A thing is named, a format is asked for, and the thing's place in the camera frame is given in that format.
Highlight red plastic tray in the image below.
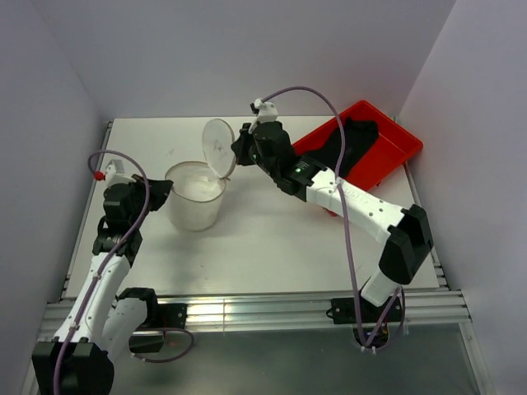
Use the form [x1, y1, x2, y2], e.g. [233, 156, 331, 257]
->
[293, 100, 423, 190]

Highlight aluminium rail frame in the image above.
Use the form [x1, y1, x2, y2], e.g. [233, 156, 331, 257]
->
[21, 118, 497, 394]

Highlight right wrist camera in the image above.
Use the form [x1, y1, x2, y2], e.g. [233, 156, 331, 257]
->
[250, 99, 278, 123]

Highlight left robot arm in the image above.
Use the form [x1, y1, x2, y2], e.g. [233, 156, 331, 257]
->
[31, 174, 173, 394]

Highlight white bra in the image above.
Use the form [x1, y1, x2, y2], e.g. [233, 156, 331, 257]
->
[173, 173, 223, 202]

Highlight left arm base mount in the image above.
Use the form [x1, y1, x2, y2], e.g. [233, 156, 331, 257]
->
[128, 303, 188, 355]

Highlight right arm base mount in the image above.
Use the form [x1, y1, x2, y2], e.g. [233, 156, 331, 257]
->
[329, 295, 403, 355]

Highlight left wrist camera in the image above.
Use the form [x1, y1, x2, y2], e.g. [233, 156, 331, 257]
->
[93, 160, 134, 188]

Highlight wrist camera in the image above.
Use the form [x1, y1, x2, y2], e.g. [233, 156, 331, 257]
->
[250, 99, 278, 123]
[93, 160, 134, 188]

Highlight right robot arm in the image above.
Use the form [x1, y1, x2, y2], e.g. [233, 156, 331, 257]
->
[231, 121, 434, 321]

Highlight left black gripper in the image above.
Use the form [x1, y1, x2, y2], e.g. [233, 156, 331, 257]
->
[128, 174, 173, 229]

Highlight black garment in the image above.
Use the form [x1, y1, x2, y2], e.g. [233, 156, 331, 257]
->
[305, 118, 379, 178]

